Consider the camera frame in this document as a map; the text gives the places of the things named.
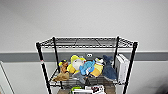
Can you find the grey plush toy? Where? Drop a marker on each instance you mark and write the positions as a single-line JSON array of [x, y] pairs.
[[79, 78]]

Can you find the yellow and white plush duck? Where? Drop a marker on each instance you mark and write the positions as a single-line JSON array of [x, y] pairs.
[[97, 68]]

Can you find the flat white box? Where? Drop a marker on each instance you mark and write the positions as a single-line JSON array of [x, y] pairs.
[[122, 68]]

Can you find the long grey wall band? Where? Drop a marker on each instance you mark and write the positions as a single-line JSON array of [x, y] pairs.
[[150, 56]]

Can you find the light blue plush toy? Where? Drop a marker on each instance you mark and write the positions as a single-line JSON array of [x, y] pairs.
[[87, 67]]

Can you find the pale basket with dark spots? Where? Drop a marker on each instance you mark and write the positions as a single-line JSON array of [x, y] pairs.
[[88, 90]]

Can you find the small brown cardboard box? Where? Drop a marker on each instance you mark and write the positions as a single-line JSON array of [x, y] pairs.
[[64, 91]]

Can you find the white door frame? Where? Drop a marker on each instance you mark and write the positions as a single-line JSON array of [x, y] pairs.
[[6, 80]]

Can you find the brown plush toy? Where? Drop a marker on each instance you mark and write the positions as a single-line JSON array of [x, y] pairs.
[[62, 71]]

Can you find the navy blue plush shark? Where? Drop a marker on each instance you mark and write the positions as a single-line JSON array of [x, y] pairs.
[[109, 68]]

